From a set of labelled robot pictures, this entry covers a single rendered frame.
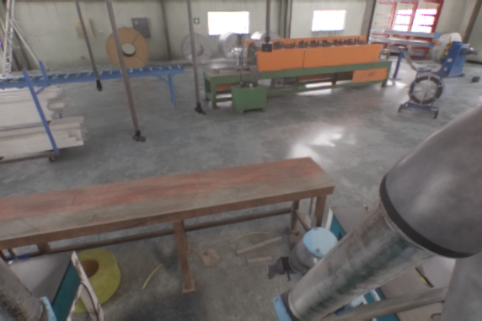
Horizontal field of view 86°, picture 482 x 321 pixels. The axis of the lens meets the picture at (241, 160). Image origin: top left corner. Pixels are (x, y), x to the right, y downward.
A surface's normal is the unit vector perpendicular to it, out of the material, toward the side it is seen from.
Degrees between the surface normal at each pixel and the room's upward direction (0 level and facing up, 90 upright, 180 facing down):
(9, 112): 90
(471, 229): 89
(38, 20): 90
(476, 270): 92
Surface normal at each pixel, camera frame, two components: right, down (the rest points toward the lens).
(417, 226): -0.78, 0.36
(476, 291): -0.94, 0.19
